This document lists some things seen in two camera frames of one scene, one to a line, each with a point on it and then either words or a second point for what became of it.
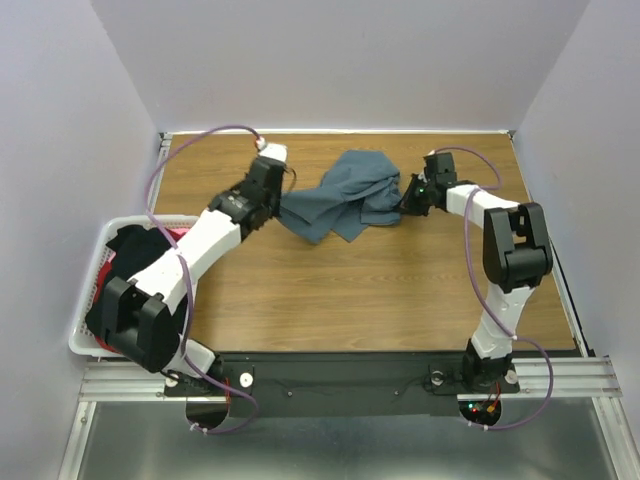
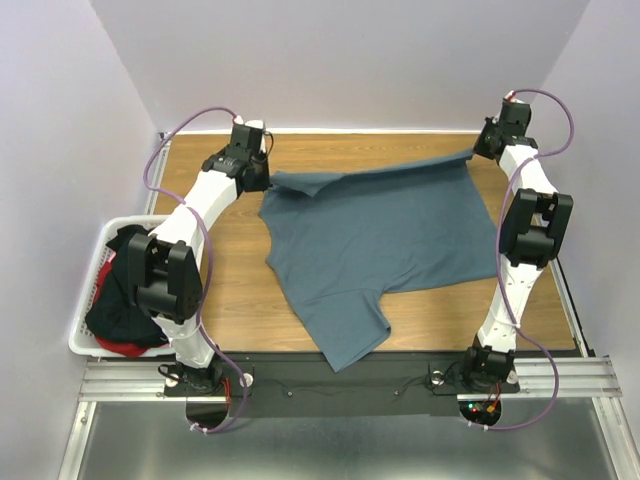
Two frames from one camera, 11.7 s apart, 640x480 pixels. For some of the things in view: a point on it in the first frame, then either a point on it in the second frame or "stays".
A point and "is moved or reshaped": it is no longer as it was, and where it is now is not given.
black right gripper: (408, 203) → (480, 147)
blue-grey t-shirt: (361, 189) is moved or reshaped
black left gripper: (276, 207) → (264, 184)
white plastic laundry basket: (83, 342) stays
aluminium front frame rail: (573, 378) stays
